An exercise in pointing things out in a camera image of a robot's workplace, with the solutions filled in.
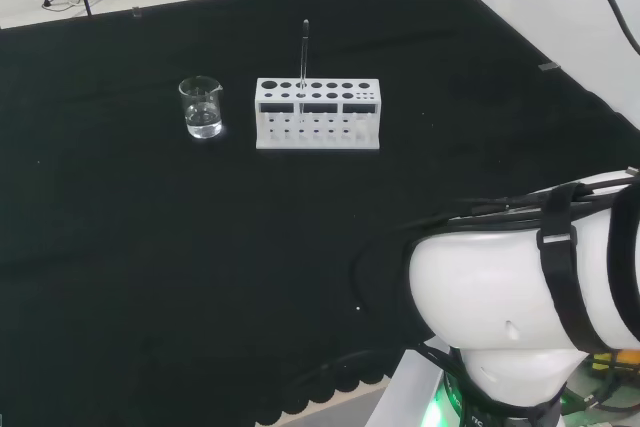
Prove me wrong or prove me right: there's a clear glass rod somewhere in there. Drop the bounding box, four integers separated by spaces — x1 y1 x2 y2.
298 19 312 123

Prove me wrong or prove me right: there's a white test tube rack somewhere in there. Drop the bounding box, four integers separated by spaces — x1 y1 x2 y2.
255 77 381 151

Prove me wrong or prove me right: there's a clear glass beaker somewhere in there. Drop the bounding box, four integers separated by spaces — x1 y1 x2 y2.
178 75 224 140

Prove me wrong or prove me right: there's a black bench cloth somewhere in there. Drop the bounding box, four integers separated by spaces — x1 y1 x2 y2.
0 0 640 427

